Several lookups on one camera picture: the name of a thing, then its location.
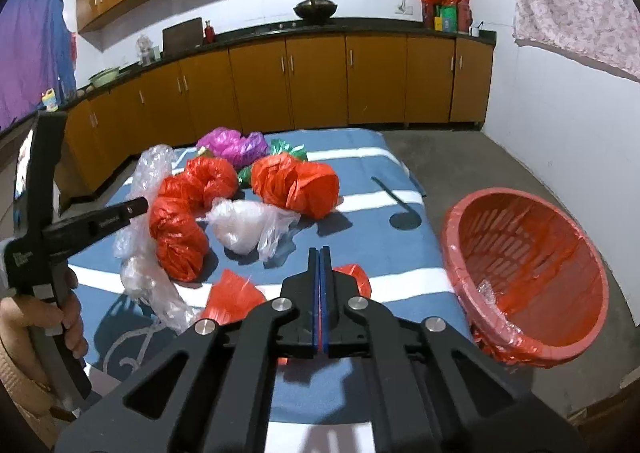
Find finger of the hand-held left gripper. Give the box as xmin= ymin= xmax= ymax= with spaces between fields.
xmin=42 ymin=197 xmax=150 ymax=260

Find dark cutting board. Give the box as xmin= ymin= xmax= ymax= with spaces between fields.
xmin=162 ymin=17 xmax=205 ymax=56

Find green packet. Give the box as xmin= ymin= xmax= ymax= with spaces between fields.
xmin=435 ymin=4 xmax=459 ymax=32

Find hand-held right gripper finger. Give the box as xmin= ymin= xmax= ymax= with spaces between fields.
xmin=54 ymin=247 xmax=321 ymax=453
xmin=321 ymin=247 xmax=588 ymax=453

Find white plastic bag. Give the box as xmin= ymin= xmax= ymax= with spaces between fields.
xmin=206 ymin=199 xmax=301 ymax=262

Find black wok with lid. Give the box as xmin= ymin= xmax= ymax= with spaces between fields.
xmin=293 ymin=0 xmax=339 ymax=25

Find blue striped blanket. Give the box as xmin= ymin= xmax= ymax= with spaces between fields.
xmin=82 ymin=128 xmax=475 ymax=453

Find orange base cabinets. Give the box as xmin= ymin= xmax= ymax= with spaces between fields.
xmin=55 ymin=32 xmax=497 ymax=196

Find purple blue hanging cloth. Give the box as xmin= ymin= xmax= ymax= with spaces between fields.
xmin=0 ymin=0 xmax=77 ymax=131

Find black countertop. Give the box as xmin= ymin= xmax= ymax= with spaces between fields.
xmin=0 ymin=17 xmax=498 ymax=138

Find clear jar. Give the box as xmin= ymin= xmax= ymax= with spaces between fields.
xmin=136 ymin=34 xmax=162 ymax=66

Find small clear plastic bag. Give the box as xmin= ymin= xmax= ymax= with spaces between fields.
xmin=475 ymin=280 xmax=501 ymax=306

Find large red plastic bag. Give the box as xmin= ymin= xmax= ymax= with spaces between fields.
xmin=250 ymin=153 xmax=342 ymax=220

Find person's left hand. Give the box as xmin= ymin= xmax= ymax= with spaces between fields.
xmin=0 ymin=268 xmax=90 ymax=360

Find green basin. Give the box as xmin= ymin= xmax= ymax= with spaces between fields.
xmin=89 ymin=65 xmax=122 ymax=88

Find small red plastic bag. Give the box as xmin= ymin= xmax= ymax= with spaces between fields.
xmin=205 ymin=263 xmax=373 ymax=368

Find person's left forearm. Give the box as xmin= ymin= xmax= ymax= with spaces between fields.
xmin=0 ymin=328 xmax=76 ymax=449

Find purple plastic bag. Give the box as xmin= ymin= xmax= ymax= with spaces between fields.
xmin=196 ymin=129 xmax=269 ymax=168

